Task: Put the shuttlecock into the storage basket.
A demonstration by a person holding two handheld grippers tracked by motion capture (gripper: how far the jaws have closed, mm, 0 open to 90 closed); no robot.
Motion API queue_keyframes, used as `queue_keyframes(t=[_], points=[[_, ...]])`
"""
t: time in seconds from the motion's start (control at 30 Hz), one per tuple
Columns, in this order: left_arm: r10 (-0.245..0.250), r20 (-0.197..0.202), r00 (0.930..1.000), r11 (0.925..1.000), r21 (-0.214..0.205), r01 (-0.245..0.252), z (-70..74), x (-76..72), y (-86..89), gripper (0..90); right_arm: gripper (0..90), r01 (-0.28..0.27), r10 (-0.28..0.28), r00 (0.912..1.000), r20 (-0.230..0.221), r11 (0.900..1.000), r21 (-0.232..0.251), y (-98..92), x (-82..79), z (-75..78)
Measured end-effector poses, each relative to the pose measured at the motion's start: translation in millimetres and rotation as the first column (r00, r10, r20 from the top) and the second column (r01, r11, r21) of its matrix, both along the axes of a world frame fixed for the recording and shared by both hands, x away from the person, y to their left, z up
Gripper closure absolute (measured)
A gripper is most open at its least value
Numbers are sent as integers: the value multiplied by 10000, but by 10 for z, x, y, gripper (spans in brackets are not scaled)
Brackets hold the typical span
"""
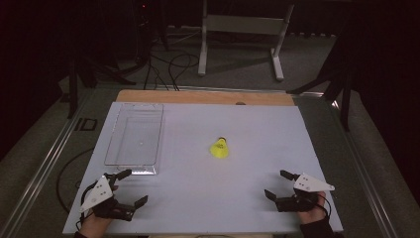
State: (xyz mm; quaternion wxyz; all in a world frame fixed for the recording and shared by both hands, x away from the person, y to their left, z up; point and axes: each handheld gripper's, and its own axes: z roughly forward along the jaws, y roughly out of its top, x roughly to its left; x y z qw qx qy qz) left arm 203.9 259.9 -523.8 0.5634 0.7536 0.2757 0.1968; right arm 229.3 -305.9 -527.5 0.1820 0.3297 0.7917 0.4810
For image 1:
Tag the yellow shuttlecock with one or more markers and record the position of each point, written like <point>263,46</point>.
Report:
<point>219,149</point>

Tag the wooden table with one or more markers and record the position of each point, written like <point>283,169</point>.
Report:
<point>198,97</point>

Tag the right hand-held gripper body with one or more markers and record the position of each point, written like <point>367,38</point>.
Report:
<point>310,184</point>

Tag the clear plastic tray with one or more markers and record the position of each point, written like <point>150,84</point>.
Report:
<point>137,139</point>

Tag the aluminium floor rail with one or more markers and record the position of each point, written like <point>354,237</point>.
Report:
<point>366,172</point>
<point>46,158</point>

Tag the person's left hand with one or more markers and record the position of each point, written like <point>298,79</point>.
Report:
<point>94,225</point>

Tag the white table board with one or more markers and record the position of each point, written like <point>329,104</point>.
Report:
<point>231,191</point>

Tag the person's right hand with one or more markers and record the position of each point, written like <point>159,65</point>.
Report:
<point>312,216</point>

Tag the black stand legs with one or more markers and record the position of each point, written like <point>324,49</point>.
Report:
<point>340,82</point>
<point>79,79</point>

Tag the white metal stand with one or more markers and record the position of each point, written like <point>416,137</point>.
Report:
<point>242,24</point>

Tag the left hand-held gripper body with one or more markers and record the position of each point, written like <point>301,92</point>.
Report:
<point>99,193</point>

